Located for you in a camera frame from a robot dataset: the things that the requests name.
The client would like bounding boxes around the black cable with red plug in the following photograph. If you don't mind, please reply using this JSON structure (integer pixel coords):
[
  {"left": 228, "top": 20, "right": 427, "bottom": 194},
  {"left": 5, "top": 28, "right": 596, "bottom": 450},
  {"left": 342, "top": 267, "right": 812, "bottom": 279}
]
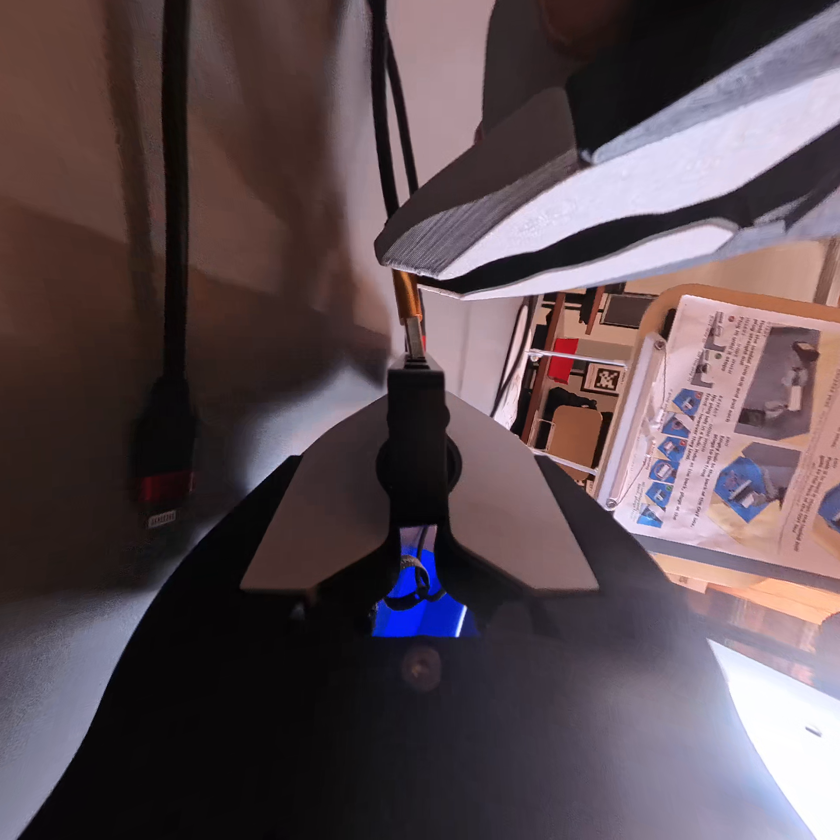
[{"left": 134, "top": 0, "right": 429, "bottom": 532}]

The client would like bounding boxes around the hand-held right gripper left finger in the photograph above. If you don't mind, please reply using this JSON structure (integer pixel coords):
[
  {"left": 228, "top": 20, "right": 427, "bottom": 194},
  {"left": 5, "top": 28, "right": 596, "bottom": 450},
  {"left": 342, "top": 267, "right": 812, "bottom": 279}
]
[{"left": 239, "top": 394, "right": 400, "bottom": 598}]

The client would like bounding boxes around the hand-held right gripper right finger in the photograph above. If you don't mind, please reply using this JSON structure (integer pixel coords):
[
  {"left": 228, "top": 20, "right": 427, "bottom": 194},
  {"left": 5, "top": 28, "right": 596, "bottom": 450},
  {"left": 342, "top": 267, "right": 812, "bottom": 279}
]
[{"left": 445, "top": 392, "right": 600, "bottom": 595}]

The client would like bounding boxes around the brown cardboard box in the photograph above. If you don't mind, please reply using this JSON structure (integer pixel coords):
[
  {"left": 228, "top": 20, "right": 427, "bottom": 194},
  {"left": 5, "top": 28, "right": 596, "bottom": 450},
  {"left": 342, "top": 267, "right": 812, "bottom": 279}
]
[{"left": 550, "top": 406, "right": 603, "bottom": 470}]

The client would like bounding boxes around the slim black hub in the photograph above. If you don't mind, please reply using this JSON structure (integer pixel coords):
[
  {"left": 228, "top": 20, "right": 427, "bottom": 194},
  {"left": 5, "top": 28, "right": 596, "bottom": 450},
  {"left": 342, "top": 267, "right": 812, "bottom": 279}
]
[{"left": 377, "top": 357, "right": 462, "bottom": 532}]

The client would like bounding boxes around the printed instruction sheet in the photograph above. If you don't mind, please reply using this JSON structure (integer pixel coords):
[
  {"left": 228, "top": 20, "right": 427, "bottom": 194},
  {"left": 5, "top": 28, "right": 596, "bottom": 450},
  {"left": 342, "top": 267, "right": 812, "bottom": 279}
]
[{"left": 613, "top": 295, "right": 840, "bottom": 578}]

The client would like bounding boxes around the short cable with orange plugs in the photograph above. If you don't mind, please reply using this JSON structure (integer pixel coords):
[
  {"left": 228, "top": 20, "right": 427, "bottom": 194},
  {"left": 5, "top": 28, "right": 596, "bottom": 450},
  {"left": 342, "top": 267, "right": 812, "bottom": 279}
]
[{"left": 367, "top": 0, "right": 429, "bottom": 363}]

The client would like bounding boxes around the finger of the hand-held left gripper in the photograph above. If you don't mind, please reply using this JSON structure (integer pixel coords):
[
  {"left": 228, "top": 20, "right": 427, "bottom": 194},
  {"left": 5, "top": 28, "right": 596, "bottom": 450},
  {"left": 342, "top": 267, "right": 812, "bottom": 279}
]
[
  {"left": 374, "top": 82, "right": 840, "bottom": 282},
  {"left": 416, "top": 128, "right": 840, "bottom": 303}
]

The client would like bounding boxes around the blue plastic bin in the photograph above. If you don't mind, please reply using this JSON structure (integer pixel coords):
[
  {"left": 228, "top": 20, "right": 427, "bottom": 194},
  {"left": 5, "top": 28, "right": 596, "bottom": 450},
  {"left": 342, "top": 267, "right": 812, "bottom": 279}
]
[{"left": 371, "top": 525, "right": 481, "bottom": 639}]

